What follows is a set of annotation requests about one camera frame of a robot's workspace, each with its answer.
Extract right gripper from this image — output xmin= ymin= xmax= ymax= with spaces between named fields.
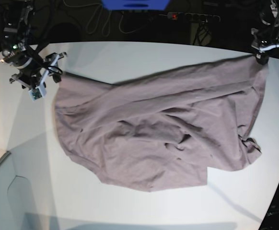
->
xmin=9 ymin=52 xmax=67 ymax=89

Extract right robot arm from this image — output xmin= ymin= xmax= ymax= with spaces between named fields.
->
xmin=0 ymin=0 xmax=67 ymax=90

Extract grey cable loops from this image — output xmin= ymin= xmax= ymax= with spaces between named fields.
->
xmin=85 ymin=4 xmax=154 ymax=36

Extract blue bin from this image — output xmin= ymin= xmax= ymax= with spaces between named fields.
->
xmin=101 ymin=0 xmax=170 ymax=11

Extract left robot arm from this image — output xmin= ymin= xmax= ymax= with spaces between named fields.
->
xmin=251 ymin=0 xmax=279 ymax=65

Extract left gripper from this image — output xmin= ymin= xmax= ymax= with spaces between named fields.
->
xmin=251 ymin=25 xmax=279 ymax=65

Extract black power strip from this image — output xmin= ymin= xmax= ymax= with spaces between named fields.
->
xmin=166 ymin=12 xmax=221 ymax=23

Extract mauve t-shirt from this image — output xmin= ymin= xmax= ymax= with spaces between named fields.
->
xmin=55 ymin=56 xmax=268 ymax=192

